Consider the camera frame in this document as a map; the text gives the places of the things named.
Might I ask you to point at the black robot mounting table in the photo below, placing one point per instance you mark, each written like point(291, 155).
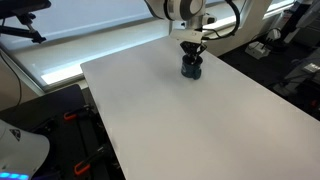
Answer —
point(43, 110)

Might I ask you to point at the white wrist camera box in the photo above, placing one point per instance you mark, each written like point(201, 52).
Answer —
point(185, 35)

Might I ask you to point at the white window blind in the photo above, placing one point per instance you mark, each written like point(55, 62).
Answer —
point(100, 16)

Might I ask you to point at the grey equipment stand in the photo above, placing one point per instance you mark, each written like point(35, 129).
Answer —
point(300, 75)

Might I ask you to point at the white floor device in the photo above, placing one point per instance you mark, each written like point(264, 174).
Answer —
point(257, 50)

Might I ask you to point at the black floor stand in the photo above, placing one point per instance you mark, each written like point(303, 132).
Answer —
point(277, 41)

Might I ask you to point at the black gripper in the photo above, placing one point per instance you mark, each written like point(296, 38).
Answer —
point(192, 43)

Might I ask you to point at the dark teal logo mug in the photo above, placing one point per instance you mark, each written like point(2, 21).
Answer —
point(191, 71)

